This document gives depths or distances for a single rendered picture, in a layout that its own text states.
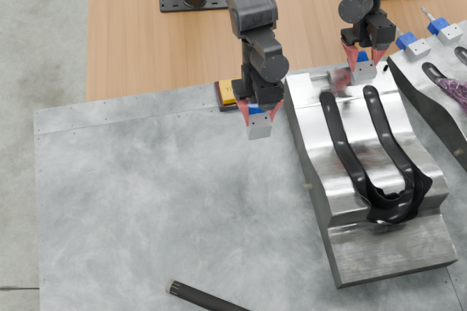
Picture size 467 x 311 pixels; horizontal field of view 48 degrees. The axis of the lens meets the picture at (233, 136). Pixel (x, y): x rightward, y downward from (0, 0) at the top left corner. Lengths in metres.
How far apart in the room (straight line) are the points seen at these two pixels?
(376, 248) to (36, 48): 1.84
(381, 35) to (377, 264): 0.48
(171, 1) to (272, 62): 0.62
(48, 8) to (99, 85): 1.32
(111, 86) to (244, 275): 0.59
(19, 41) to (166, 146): 1.44
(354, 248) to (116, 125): 0.64
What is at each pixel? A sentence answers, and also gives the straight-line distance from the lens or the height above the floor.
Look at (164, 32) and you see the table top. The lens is 1.47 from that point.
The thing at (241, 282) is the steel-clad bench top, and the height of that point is 0.80.
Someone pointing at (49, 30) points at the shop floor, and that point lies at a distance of 2.59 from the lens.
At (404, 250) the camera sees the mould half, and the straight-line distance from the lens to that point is 1.19.
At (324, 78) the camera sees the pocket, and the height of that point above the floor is 0.86.
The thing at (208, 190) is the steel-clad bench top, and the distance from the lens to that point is 1.23.
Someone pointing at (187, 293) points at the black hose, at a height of 0.84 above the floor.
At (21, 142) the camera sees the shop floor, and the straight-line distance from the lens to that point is 2.31.
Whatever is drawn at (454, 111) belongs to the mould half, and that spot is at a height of 0.90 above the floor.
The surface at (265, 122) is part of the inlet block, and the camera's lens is 1.13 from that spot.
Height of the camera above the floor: 1.95
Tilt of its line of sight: 63 degrees down
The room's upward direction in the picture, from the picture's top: 4 degrees clockwise
